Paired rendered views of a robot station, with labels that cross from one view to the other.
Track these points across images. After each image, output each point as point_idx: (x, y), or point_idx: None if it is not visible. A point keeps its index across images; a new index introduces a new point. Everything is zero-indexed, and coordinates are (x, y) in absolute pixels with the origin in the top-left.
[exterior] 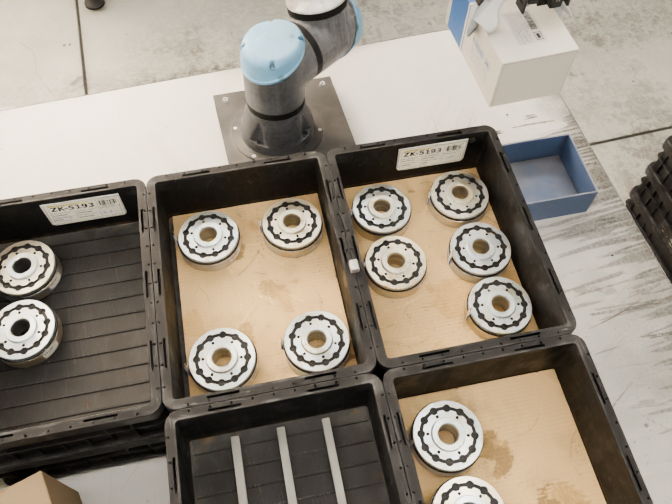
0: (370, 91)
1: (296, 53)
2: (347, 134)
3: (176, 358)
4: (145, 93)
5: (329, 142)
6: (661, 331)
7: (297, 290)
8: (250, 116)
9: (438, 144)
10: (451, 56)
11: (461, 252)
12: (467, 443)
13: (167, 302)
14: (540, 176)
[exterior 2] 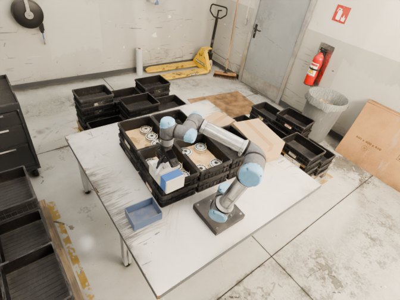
0: (202, 238)
1: (219, 186)
2: (201, 211)
3: (208, 144)
4: (266, 218)
5: (205, 208)
6: (106, 188)
7: (193, 162)
8: None
9: None
10: (179, 263)
11: None
12: (153, 143)
13: (213, 146)
14: (140, 221)
